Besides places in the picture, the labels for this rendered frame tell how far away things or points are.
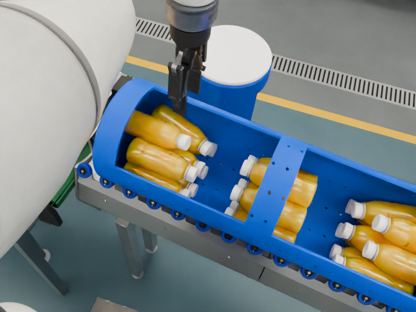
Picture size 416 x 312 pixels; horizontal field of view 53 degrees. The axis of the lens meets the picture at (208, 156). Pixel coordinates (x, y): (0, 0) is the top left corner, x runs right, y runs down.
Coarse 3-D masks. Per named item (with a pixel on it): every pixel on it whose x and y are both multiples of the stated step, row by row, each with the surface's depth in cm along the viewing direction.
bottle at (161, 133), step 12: (132, 120) 107; (144, 120) 106; (156, 120) 106; (132, 132) 108; (144, 132) 106; (156, 132) 104; (168, 132) 104; (180, 132) 105; (156, 144) 106; (168, 144) 104
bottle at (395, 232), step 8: (392, 224) 94; (400, 224) 94; (408, 224) 94; (384, 232) 95; (392, 232) 94; (400, 232) 93; (408, 232) 93; (392, 240) 95; (400, 240) 94; (408, 240) 93; (408, 248) 95
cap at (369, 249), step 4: (368, 244) 95; (372, 244) 95; (364, 248) 98; (368, 248) 95; (372, 248) 95; (364, 252) 96; (368, 252) 95; (372, 252) 95; (364, 256) 96; (368, 256) 95; (372, 256) 95
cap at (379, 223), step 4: (376, 216) 97; (380, 216) 95; (384, 216) 96; (376, 220) 96; (380, 220) 95; (384, 220) 95; (372, 224) 98; (376, 224) 96; (380, 224) 95; (384, 224) 95; (376, 228) 95; (380, 228) 95; (384, 228) 95
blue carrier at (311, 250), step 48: (144, 96) 101; (96, 144) 99; (240, 144) 117; (288, 144) 96; (144, 192) 102; (288, 192) 90; (336, 192) 113; (384, 192) 108; (336, 240) 113; (384, 288) 89
